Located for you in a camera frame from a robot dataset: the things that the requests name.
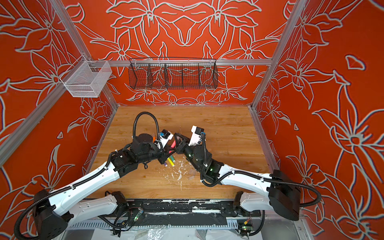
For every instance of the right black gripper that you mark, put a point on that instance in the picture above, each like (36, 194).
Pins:
(185, 147)

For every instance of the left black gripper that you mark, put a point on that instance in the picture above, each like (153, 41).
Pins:
(163, 154)

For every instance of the pink highlighter pen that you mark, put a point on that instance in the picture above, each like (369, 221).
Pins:
(173, 144)

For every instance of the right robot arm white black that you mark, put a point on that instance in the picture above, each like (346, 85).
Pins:
(273, 192)

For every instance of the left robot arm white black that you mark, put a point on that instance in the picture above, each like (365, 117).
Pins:
(54, 211)

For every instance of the yellow highlighter pen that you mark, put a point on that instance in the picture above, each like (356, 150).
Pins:
(171, 162)

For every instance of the white mesh basket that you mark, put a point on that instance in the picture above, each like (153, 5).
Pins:
(87, 79)

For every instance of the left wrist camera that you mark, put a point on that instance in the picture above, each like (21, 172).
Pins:
(163, 138)

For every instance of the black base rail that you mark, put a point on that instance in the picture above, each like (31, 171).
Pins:
(224, 208)

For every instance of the black wire basket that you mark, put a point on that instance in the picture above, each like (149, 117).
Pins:
(173, 74)

